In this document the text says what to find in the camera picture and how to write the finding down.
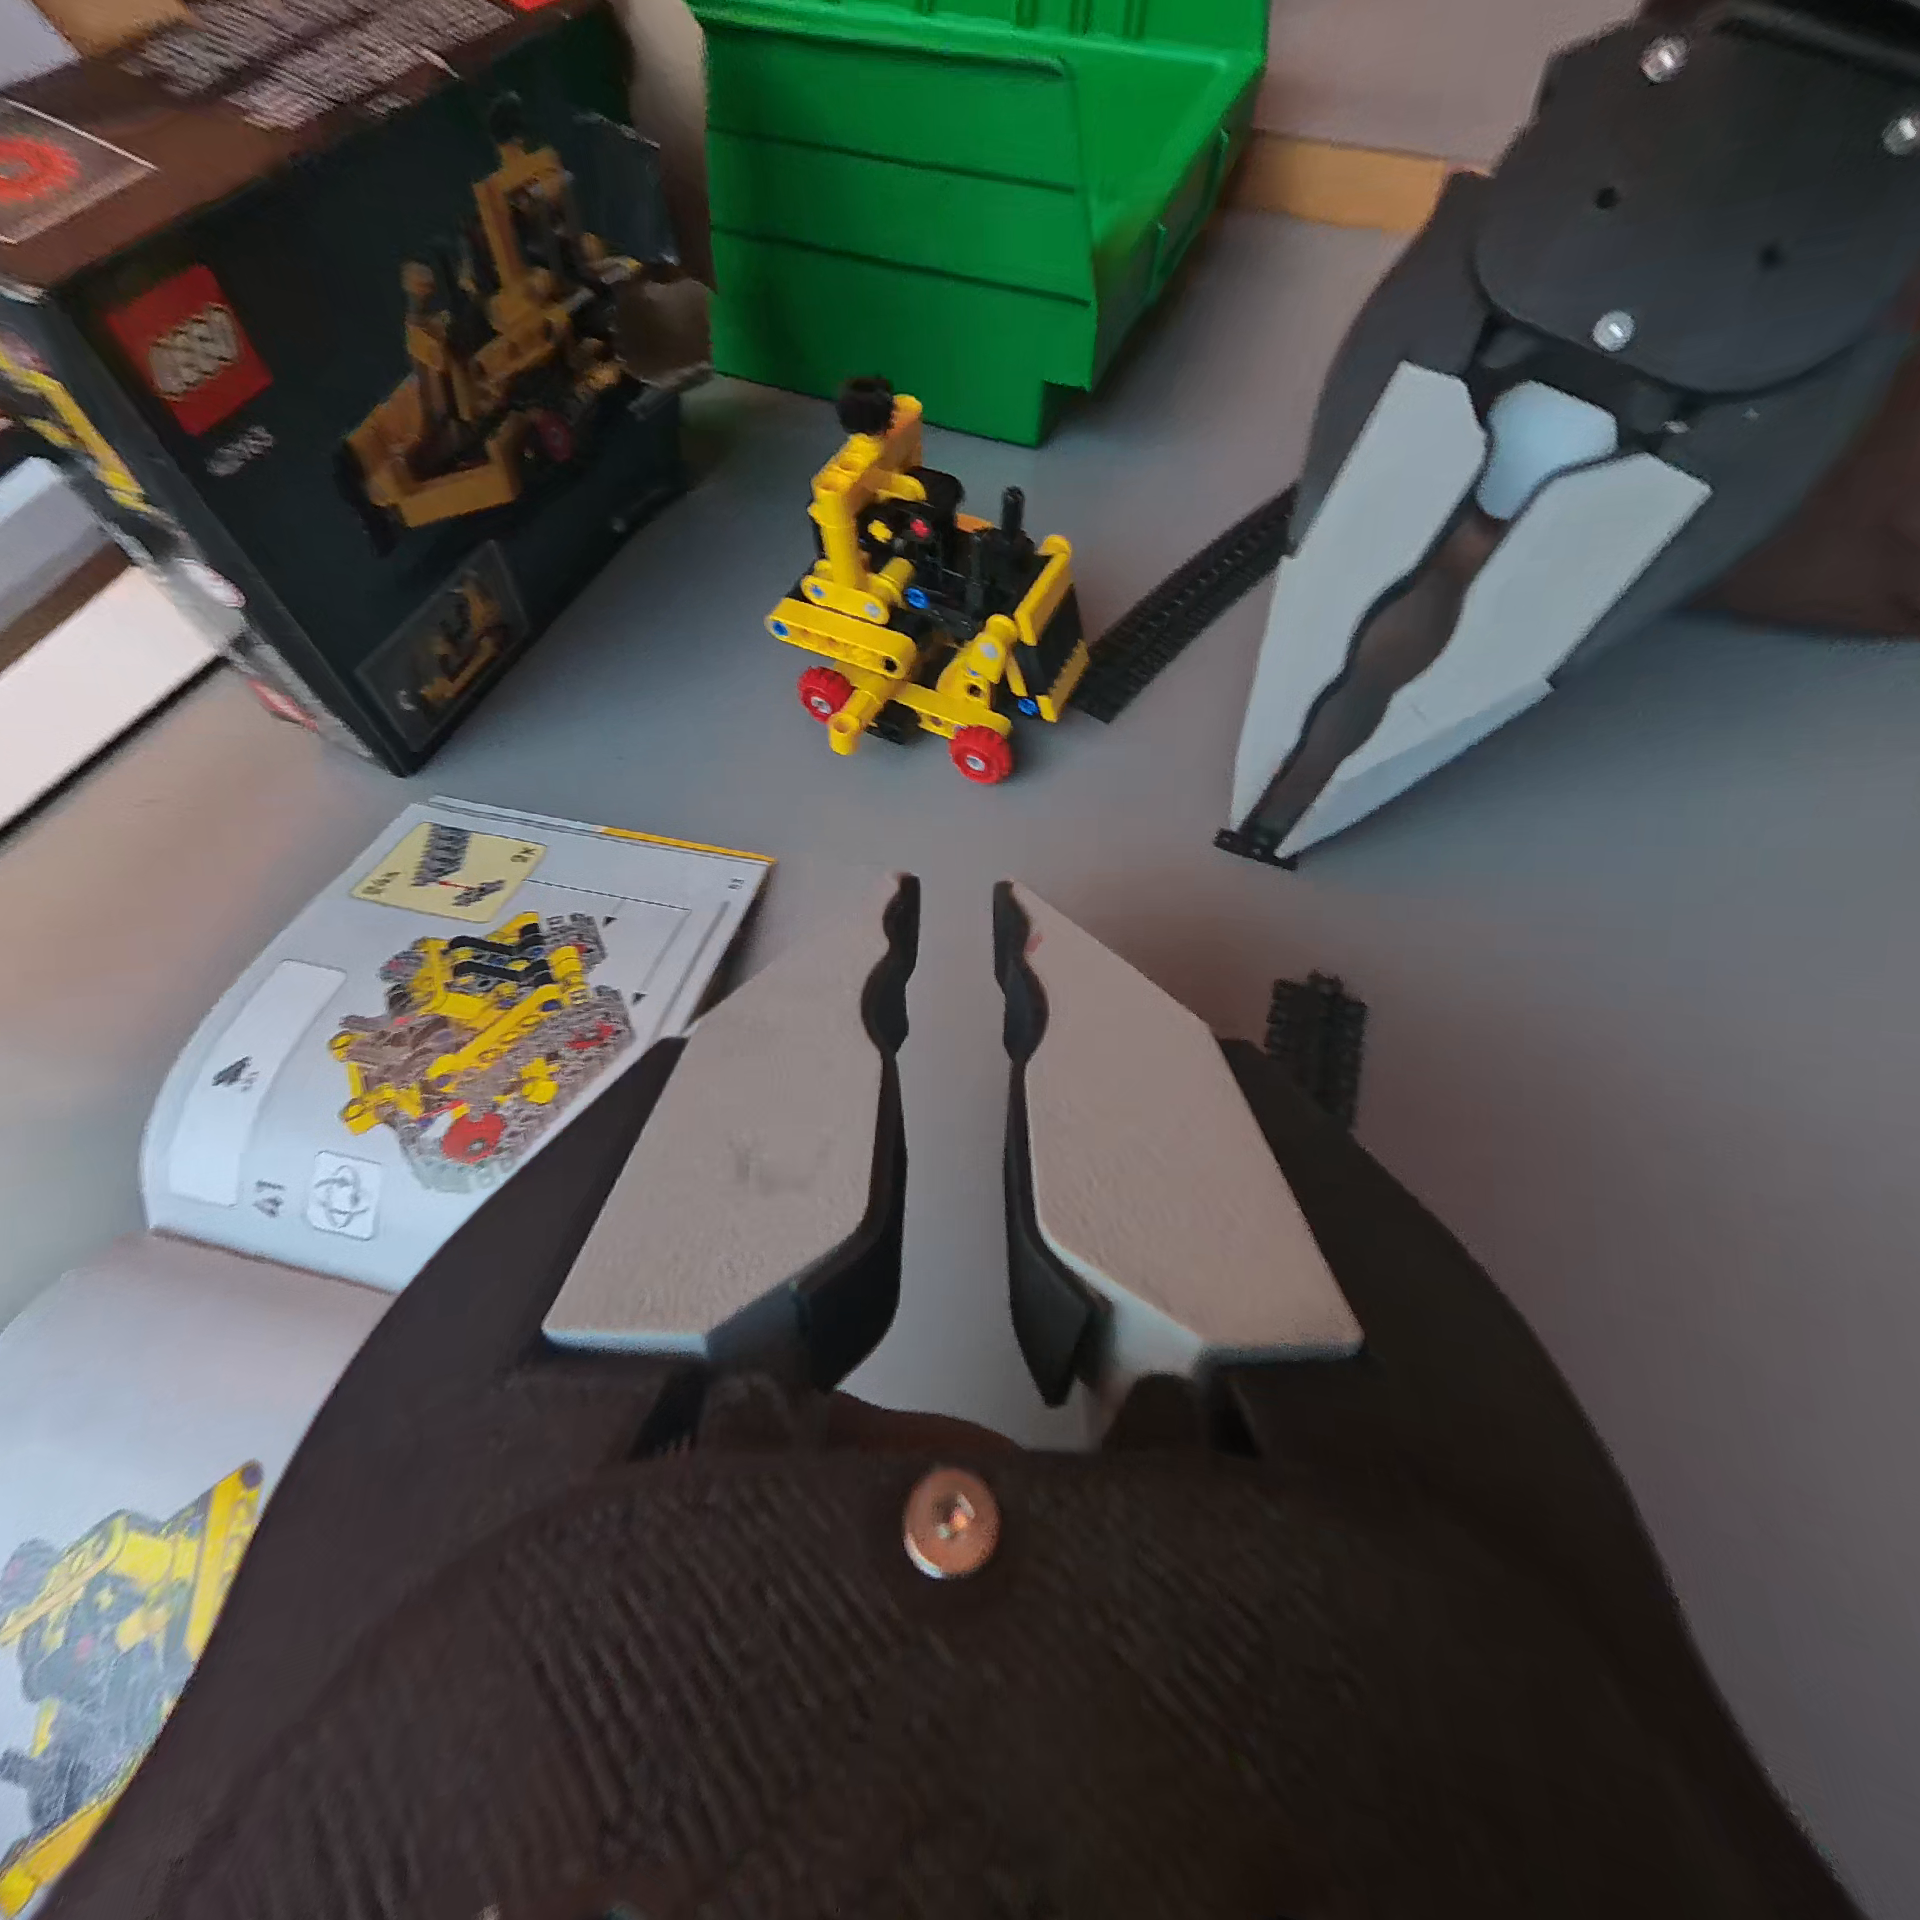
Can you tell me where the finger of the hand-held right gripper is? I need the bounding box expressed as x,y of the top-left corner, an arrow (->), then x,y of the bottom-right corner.
1230,358 -> 1489,841
1276,450 -> 1713,860

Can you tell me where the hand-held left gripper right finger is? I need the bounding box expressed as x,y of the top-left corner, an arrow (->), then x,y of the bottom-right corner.
991,879 -> 1367,1409

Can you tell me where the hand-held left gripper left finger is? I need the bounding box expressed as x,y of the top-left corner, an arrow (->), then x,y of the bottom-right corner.
540,870 -> 923,1395

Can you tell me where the black lego track strip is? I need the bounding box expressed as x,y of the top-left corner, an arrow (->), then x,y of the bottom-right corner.
1264,972 -> 1369,1125
1067,486 -> 1299,725

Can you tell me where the yellow lego bulldozer model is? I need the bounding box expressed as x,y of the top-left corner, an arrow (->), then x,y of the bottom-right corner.
766,374 -> 1088,783

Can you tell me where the lego instruction booklet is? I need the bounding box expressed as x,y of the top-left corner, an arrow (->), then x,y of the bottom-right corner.
0,795 -> 780,1920

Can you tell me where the dark cardboard lego box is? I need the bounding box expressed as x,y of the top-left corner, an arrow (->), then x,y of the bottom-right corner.
0,0 -> 719,778

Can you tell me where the green plastic bin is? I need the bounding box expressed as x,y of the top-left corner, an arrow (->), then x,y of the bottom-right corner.
680,0 -> 1268,447

